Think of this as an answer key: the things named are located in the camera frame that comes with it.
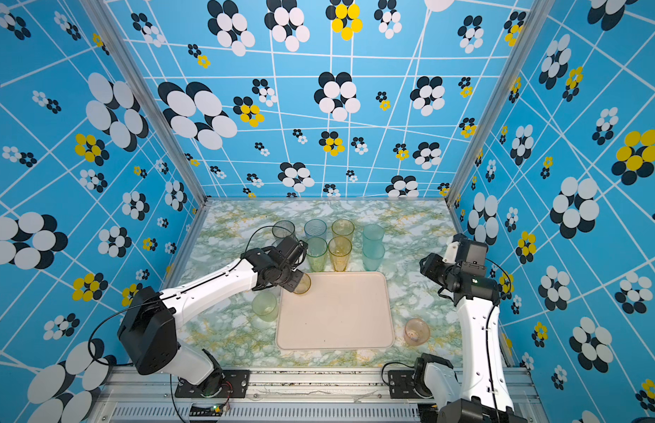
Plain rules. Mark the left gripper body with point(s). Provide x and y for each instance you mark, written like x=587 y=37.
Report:
x=290 y=278

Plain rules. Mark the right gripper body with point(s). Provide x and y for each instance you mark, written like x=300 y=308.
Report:
x=440 y=271

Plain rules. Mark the short yellow cup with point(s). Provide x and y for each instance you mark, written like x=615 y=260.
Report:
x=304 y=285

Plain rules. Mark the short green cup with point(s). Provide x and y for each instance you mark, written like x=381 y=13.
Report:
x=265 y=306

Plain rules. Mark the short pink textured cup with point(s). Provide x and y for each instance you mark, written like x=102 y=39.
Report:
x=416 y=332

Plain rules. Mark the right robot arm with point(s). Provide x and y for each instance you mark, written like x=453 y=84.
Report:
x=482 y=394

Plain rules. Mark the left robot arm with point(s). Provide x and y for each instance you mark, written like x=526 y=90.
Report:
x=149 y=330

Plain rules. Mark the beige plastic tray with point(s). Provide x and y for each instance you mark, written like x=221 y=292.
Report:
x=340 y=311

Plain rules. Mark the tall grey tumbler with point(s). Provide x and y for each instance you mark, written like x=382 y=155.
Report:
x=283 y=229

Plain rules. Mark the tall green tumbler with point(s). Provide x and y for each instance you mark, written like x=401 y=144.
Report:
x=317 y=253

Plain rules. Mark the tall frosted blue tumbler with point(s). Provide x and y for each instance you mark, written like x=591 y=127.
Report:
x=315 y=228

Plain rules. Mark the tall amber tumbler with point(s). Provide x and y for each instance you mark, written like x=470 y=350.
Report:
x=340 y=249

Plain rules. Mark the tall yellow-olive tumbler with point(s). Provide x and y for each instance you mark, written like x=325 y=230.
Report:
x=343 y=228

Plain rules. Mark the tall teal tumbler front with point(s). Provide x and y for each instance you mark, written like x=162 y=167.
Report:
x=373 y=255

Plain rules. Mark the tall teal tumbler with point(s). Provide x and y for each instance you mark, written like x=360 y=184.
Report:
x=373 y=255
x=373 y=234

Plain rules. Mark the tall teal tumbler rear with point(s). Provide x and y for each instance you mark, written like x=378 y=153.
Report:
x=373 y=234

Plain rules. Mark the small green circuit board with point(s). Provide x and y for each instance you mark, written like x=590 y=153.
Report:
x=207 y=411

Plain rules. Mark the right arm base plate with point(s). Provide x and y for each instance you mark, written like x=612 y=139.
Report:
x=401 y=384

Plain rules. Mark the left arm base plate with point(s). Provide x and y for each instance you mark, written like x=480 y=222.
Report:
x=230 y=383

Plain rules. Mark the aluminium front rail frame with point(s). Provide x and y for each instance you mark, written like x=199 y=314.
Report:
x=272 y=395

